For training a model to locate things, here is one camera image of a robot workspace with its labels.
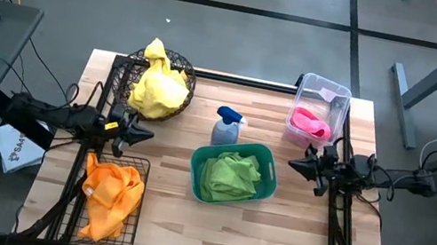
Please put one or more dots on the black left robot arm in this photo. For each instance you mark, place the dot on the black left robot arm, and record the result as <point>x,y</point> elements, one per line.
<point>66,116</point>

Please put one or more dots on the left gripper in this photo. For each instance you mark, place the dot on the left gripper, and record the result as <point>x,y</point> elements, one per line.
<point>115,129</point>

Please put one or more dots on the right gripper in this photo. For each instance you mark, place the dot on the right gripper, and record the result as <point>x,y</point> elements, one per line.
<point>326,170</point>

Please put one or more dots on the black metal rig frame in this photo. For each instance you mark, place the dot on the black metal rig frame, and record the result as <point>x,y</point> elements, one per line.
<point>252,84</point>

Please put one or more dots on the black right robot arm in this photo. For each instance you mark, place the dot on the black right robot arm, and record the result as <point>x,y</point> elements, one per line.
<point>397,180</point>

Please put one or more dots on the green plastic basket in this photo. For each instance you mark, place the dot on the green plastic basket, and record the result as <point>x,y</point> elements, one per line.
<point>196,172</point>

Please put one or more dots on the clear plastic bin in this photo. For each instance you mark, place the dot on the clear plastic bin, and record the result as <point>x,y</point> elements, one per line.
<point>339,112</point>

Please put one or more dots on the spray bottle with blue trigger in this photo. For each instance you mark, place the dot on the spray bottle with blue trigger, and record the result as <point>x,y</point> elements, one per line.
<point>225,132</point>

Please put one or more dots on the grey table leg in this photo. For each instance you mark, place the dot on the grey table leg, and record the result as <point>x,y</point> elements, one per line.
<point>404,105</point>

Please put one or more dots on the pink paper label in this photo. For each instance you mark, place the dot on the pink paper label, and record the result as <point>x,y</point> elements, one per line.
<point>327,95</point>

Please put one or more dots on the yellow microfiber towel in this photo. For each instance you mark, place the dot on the yellow microfiber towel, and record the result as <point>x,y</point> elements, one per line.
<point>159,98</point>
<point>156,50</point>

